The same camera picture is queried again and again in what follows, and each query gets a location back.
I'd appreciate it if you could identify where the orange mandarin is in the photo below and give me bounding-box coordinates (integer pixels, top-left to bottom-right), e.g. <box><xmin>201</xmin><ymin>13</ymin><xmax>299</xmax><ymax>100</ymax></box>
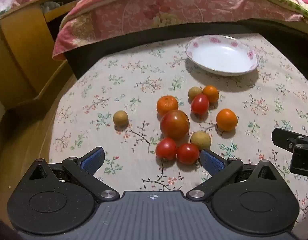
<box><xmin>216</xmin><ymin>108</ymin><xmax>238</xmax><ymax>132</ymax></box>
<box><xmin>202</xmin><ymin>85</ymin><xmax>220</xmax><ymax>103</ymax></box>
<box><xmin>156</xmin><ymin>95</ymin><xmax>179</xmax><ymax>115</ymax></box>

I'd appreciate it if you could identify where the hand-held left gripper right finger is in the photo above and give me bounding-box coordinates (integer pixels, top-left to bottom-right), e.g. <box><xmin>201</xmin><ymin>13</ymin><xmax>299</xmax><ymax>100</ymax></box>
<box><xmin>186</xmin><ymin>149</ymin><xmax>280</xmax><ymax>202</ymax></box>

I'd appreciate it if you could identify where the large red tomato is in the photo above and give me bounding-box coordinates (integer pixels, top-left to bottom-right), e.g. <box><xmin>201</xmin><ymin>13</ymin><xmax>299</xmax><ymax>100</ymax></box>
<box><xmin>160</xmin><ymin>109</ymin><xmax>190</xmax><ymax>141</ymax></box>

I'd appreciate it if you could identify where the oblong red cherry tomato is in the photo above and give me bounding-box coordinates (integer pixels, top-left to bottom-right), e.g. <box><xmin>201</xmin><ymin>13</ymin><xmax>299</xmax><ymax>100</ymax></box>
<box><xmin>190</xmin><ymin>94</ymin><xmax>210</xmax><ymax>115</ymax></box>

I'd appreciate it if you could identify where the tan longan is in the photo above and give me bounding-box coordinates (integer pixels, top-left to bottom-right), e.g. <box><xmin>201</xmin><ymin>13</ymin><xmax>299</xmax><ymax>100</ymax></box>
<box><xmin>188</xmin><ymin>86</ymin><xmax>203</xmax><ymax>101</ymax></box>
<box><xmin>190</xmin><ymin>131</ymin><xmax>212</xmax><ymax>151</ymax></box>
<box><xmin>113</xmin><ymin>110</ymin><xmax>129</xmax><ymax>127</ymax></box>

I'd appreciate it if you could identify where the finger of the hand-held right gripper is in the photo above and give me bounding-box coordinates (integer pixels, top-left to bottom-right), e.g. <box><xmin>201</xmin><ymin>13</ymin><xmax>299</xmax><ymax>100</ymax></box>
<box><xmin>272</xmin><ymin>127</ymin><xmax>308</xmax><ymax>153</ymax></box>
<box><xmin>291</xmin><ymin>144</ymin><xmax>308</xmax><ymax>175</ymax></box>

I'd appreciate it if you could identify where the white floral rimmed plate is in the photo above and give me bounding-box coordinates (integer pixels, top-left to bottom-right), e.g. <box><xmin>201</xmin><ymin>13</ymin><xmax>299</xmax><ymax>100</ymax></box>
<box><xmin>184</xmin><ymin>35</ymin><xmax>260</xmax><ymax>77</ymax></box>

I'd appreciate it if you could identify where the wooden nightstand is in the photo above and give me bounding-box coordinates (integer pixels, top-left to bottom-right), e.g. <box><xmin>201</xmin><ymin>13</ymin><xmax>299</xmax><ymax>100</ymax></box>
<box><xmin>0</xmin><ymin>0</ymin><xmax>84</xmax><ymax>109</ymax></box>

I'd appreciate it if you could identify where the pink floral bedsheet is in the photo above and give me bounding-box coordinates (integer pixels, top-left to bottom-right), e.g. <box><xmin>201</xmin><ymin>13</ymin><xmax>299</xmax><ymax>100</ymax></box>
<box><xmin>52</xmin><ymin>0</ymin><xmax>305</xmax><ymax>60</ymax></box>

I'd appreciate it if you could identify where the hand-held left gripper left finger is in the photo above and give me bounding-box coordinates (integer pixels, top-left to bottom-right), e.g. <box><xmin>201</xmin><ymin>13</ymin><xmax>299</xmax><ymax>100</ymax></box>
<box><xmin>29</xmin><ymin>147</ymin><xmax>120</xmax><ymax>203</ymax></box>

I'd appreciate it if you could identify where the dark bed frame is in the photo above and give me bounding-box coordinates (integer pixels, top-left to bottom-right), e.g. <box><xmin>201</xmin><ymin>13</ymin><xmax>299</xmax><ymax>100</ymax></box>
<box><xmin>65</xmin><ymin>20</ymin><xmax>308</xmax><ymax>80</ymax></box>

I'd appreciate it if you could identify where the round red cherry tomato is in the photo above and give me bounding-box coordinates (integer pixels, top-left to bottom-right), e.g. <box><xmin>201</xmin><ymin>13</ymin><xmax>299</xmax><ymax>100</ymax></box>
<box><xmin>155</xmin><ymin>137</ymin><xmax>178</xmax><ymax>160</ymax></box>
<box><xmin>177</xmin><ymin>143</ymin><xmax>200</xmax><ymax>165</ymax></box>

